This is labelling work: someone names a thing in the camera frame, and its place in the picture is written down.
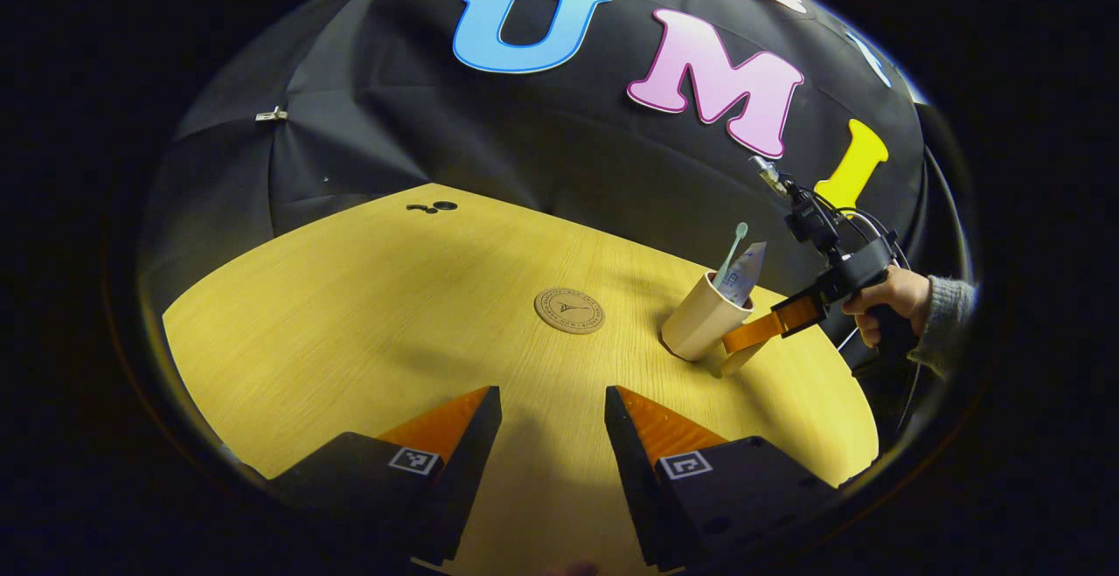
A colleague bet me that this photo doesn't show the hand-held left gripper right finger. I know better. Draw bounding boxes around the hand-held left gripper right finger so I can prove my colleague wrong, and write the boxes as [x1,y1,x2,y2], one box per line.
[605,385,844,570]

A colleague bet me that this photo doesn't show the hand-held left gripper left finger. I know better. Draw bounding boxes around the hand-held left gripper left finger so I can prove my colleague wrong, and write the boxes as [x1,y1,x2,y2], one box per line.
[267,385,504,566]

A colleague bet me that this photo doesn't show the white toothpaste tube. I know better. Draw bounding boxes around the white toothpaste tube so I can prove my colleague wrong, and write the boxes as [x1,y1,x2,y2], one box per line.
[722,241,768,308]

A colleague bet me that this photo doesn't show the beige cup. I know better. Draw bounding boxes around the beige cup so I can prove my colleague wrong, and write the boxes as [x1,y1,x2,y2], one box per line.
[660,271,770,378]

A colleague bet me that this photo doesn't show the pale blue toothbrush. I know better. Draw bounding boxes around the pale blue toothbrush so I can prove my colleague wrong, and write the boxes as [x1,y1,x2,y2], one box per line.
[712,222,749,290]

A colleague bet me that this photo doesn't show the round wooden coaster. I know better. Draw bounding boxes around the round wooden coaster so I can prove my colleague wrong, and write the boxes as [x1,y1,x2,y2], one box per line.
[534,288,606,336]

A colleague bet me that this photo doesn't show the wooden desktop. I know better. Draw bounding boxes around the wooden desktop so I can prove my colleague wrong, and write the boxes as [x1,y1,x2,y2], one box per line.
[162,183,879,573]

